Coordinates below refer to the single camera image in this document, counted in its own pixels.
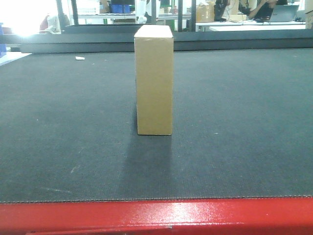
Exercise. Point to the tall brown cardboard box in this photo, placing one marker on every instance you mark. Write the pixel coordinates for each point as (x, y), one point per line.
(154, 66)

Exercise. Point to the dark conveyor belt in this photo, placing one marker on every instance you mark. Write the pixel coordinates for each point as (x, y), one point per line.
(242, 127)

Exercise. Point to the blue storage bin on shelf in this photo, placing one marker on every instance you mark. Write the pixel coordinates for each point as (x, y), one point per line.
(120, 8)

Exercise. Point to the small white paper scrap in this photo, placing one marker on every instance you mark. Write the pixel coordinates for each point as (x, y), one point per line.
(79, 58)

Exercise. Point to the wrapped brown background carton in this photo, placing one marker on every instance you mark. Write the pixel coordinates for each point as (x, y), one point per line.
(205, 13)

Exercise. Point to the white background table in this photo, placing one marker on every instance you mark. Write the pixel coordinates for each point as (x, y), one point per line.
(249, 26)

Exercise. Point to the white plastic crate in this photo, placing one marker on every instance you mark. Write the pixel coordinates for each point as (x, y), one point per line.
(88, 7)

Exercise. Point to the person in black shirt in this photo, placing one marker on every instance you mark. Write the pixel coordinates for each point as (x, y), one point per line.
(263, 9)

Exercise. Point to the silver open laptop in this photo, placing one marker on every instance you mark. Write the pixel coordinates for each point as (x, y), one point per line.
(284, 13)

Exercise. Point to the black metal conveyor end frame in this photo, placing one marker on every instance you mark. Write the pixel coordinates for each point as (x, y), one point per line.
(183, 41)

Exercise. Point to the red conveyor frame edge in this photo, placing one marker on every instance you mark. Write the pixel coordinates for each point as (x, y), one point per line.
(261, 216)

